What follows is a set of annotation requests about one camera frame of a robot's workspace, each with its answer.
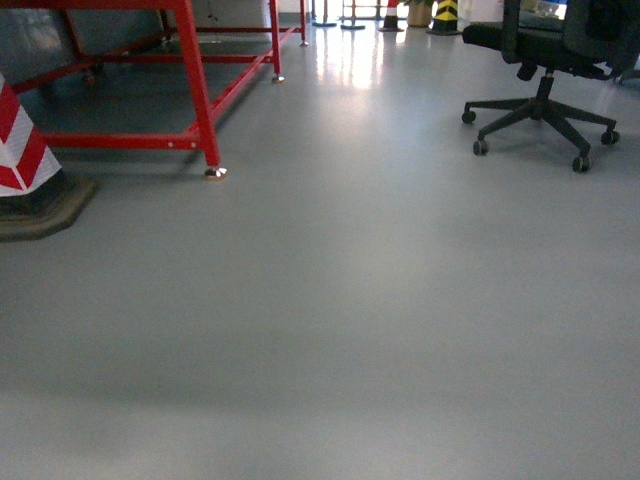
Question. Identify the distant red white cone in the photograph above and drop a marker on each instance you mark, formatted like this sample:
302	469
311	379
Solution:
391	18

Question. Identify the potted green plant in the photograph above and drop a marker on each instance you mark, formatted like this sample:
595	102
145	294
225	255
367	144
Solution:
419	13

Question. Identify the yellow black traffic cone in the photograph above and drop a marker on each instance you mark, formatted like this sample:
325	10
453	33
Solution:
444	18

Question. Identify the red white traffic cone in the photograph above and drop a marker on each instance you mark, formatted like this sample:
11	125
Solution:
38	198

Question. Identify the black office chair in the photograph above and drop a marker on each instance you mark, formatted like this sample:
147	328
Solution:
595	40

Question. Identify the red metal frame table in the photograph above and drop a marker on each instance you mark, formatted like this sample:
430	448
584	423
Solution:
176	42

